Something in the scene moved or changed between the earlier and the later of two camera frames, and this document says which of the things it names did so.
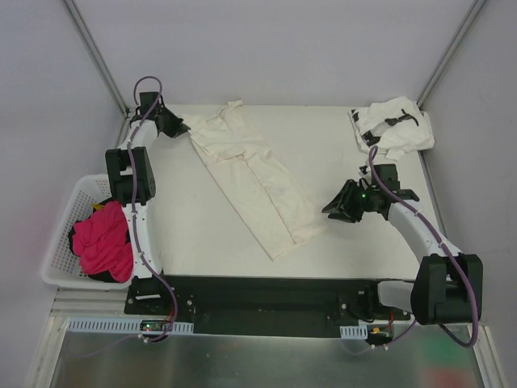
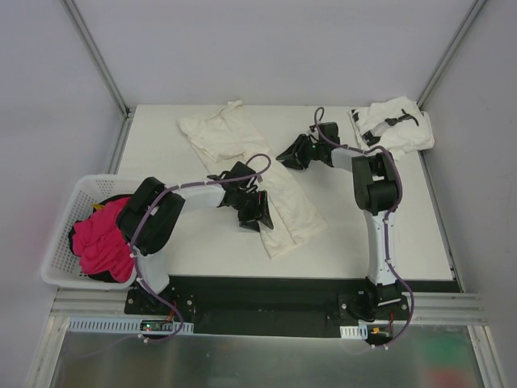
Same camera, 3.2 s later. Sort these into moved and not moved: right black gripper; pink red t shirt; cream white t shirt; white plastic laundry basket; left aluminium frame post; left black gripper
Moved: right black gripper; left black gripper
Not moved: cream white t shirt; pink red t shirt; left aluminium frame post; white plastic laundry basket
